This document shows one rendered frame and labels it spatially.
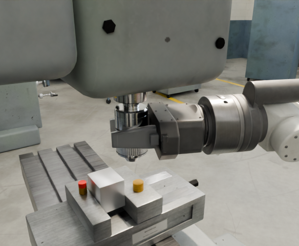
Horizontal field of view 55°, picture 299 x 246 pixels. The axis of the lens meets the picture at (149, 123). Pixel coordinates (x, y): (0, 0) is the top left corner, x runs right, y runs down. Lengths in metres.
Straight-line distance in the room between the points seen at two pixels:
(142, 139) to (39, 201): 0.46
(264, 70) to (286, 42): 0.67
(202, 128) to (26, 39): 0.25
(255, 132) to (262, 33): 6.07
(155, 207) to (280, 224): 1.80
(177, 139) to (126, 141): 0.07
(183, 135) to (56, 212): 0.34
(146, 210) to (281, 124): 0.29
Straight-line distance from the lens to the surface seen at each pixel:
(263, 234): 2.20
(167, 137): 0.35
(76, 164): 0.93
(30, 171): 0.94
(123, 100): 0.37
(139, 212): 0.56
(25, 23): 0.22
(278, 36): 6.38
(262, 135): 0.44
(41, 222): 0.61
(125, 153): 0.40
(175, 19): 0.29
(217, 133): 0.40
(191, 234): 0.78
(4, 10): 0.22
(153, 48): 0.28
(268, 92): 0.42
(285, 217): 2.40
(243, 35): 10.24
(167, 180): 0.70
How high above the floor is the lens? 1.39
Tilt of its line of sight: 21 degrees down
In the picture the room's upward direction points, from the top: straight up
